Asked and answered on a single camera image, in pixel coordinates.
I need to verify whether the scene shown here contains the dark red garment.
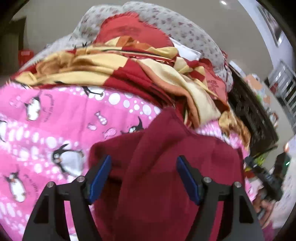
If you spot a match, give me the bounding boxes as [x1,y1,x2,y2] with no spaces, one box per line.
[88,108,243,240]

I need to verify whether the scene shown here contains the person right hand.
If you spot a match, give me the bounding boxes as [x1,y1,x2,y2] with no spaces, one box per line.
[252,189,275,229]

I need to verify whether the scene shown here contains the dark carved wooden cabinet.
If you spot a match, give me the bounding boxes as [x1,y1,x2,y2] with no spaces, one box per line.
[228,67,278,158]

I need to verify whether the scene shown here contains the pink penguin blanket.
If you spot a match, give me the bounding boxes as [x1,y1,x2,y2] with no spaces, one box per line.
[0,82,276,241]

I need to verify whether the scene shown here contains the metal stair railing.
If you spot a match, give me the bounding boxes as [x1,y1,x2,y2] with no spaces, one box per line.
[264,60,296,133]

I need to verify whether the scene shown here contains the red heart cushion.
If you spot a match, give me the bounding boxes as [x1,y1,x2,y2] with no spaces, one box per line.
[95,12,173,48]
[199,58,228,102]

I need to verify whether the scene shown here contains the red yellow floral blanket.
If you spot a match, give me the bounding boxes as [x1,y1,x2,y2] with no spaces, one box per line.
[12,36,251,148]

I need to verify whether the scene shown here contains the white pillow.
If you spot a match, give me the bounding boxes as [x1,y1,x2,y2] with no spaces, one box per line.
[170,38,202,61]

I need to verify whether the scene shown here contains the red plastic bucket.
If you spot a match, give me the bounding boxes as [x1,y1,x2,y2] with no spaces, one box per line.
[18,49,34,67]

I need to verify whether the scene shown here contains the floral upholstered headboard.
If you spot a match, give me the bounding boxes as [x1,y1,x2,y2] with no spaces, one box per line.
[24,1,233,92]

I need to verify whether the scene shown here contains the dark wooden side table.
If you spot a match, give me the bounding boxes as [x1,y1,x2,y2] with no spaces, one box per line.
[1,17,26,75]

